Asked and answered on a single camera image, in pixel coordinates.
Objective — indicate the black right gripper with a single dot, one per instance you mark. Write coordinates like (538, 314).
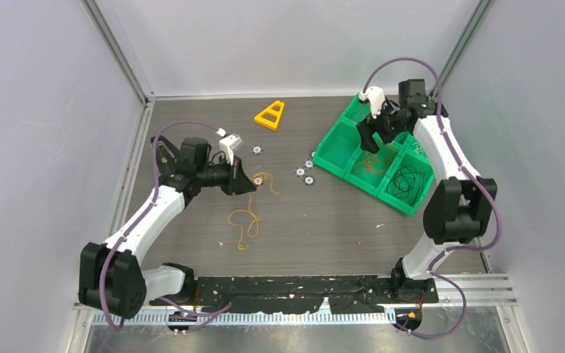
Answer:
(366, 129)

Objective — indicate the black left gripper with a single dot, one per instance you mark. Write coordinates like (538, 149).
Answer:
(238, 182)

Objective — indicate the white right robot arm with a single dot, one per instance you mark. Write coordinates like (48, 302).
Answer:
(463, 202)

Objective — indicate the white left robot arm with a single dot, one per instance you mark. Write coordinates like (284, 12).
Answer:
(110, 275)

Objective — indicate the green compartment bin tray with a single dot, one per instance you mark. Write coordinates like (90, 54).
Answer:
(399, 175)

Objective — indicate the round token middle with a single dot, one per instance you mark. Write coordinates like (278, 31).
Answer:
(300, 172)

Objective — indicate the yellow triangular plastic piece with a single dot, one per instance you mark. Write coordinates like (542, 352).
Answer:
(270, 117)

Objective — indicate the round token lower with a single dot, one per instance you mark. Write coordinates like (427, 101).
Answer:
(309, 180)

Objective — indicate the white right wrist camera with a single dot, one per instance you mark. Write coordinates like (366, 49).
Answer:
(375, 97)

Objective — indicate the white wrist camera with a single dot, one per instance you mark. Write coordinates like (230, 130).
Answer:
(375, 97)
(228, 144)

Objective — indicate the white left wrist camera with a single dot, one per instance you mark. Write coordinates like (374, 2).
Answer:
(228, 144)

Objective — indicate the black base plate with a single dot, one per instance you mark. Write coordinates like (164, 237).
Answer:
(304, 294)

